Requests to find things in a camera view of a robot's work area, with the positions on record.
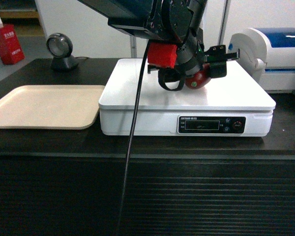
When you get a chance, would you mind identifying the black gripper red block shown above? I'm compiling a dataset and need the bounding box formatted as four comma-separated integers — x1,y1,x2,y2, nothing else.
147,28,240,91

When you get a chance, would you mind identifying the dark red mango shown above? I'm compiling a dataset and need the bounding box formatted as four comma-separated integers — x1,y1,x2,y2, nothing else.
185,63,211,89

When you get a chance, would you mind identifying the white checkout scale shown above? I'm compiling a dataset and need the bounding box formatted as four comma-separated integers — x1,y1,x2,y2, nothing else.
99,59,276,137

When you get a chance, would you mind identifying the black checkout counter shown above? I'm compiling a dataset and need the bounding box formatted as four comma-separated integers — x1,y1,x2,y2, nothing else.
0,58,295,236

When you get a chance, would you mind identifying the white blue label printer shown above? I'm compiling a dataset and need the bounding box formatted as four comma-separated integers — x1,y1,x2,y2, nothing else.
228,28,295,95

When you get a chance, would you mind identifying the black round barcode scanner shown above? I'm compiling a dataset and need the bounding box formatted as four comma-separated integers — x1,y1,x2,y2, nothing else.
46,33,79,72

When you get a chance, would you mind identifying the beige plastic tray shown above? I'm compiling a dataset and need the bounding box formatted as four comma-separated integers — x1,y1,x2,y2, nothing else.
0,85,104,130

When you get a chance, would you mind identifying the red fire extinguisher box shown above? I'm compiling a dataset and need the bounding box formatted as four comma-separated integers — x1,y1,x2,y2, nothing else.
0,24,25,65

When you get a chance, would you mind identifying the black cable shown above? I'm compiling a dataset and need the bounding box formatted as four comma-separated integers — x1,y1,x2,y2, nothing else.
116,40,151,236

